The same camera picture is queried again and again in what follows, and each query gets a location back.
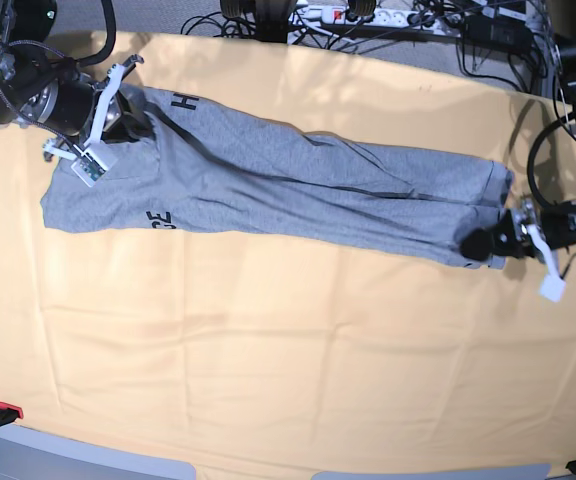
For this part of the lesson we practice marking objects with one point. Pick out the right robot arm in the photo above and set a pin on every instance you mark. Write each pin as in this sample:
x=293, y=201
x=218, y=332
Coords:
x=43, y=87

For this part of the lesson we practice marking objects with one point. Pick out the yellow tablecloth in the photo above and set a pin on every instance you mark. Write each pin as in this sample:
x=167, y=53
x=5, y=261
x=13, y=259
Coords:
x=269, y=357

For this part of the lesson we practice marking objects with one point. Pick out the black power adapter brick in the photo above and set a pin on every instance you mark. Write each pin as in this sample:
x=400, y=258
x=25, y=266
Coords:
x=498, y=35

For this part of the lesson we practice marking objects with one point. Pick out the black caster wheel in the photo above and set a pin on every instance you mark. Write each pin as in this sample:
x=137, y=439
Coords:
x=271, y=17

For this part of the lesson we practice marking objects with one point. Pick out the white power strip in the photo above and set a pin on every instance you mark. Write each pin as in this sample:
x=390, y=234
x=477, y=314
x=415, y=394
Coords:
x=338, y=20

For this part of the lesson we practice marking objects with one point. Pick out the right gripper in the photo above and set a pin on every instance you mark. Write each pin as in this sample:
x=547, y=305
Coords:
x=84, y=108

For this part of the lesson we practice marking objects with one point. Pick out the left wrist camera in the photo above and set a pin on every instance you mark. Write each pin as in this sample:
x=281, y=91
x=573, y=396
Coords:
x=552, y=288

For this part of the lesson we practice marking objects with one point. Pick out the grey t-shirt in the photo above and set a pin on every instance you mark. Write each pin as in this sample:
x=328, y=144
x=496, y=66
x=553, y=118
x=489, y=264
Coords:
x=208, y=168

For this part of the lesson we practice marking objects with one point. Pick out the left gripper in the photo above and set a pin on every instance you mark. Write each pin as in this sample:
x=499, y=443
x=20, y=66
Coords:
x=547, y=234

